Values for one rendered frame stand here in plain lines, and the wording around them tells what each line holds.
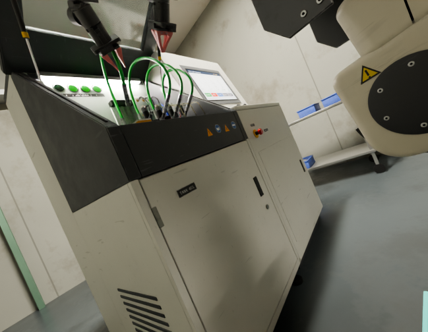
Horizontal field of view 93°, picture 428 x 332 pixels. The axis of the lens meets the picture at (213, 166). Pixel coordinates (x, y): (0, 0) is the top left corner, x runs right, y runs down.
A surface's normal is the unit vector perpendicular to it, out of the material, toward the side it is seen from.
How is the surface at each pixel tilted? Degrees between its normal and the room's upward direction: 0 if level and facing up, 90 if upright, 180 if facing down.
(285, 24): 90
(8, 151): 90
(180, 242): 90
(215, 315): 90
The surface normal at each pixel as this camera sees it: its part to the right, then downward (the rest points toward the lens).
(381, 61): -0.69, 0.32
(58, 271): 0.60, -0.25
